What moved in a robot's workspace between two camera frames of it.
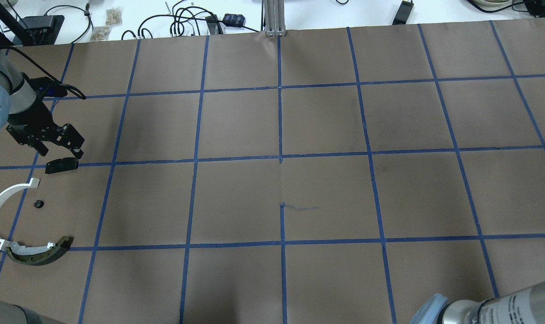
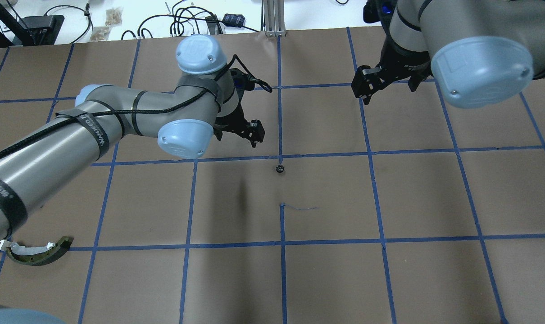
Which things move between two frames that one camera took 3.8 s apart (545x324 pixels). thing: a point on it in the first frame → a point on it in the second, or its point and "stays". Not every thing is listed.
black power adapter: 232,20 stays
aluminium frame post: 274,18 stays
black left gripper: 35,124 → 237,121
